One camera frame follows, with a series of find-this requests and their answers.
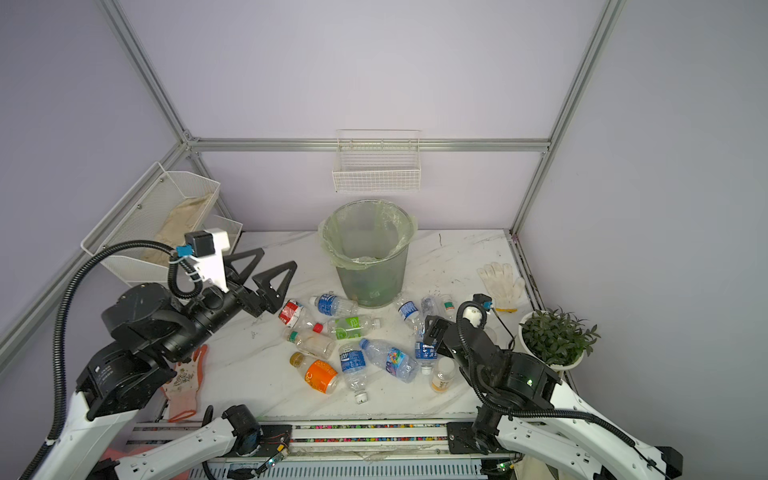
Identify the clear bottle rainbow label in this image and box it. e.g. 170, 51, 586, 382
359, 338, 418, 383

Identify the square clear bottle green band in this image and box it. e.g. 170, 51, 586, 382
285, 329, 336, 360

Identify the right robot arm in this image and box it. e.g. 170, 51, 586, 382
424, 299, 683, 479

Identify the aluminium frame post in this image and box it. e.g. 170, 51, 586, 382
98, 0, 232, 220

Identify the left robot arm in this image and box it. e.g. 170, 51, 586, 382
23, 230, 298, 479

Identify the white cotton work glove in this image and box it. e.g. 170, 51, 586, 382
477, 262, 526, 312

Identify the clear bottle green label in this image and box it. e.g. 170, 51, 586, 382
326, 315, 381, 340

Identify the grey mesh waste bin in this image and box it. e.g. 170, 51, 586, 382
320, 199, 416, 310

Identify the small clear bottle white cap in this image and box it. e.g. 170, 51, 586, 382
431, 356, 457, 393

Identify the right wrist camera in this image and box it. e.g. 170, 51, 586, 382
457, 293, 492, 329

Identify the red coated glove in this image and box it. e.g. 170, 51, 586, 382
162, 345, 208, 423

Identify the clear bottle blue label white cap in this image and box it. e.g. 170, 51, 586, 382
310, 292, 359, 318

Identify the green bin liner bag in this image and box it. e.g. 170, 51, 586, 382
318, 199, 418, 270

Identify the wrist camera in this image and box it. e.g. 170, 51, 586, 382
457, 293, 492, 329
175, 228, 231, 293

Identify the Pocari Sweat bottle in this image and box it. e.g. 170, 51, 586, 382
339, 342, 369, 404

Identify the white mesh wall shelf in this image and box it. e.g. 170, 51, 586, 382
81, 163, 242, 256

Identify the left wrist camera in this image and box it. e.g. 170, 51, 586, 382
175, 228, 231, 293

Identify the clear bottle red white label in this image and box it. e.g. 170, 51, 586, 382
278, 299, 325, 334

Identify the white wire wall basket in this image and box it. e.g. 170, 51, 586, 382
332, 129, 422, 194

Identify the orange label bottle yellow cap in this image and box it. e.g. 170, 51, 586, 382
289, 352, 339, 395

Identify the tall clear bottle faint label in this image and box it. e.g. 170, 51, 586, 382
421, 294, 456, 321

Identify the potted green plant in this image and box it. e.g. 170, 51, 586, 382
517, 308, 601, 372

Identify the beige glove in shelf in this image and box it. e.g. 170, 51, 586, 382
134, 194, 213, 247

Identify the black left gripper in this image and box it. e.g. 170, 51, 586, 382
162, 250, 295, 364

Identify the base rail with cable strip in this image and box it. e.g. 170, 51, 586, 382
131, 418, 523, 480

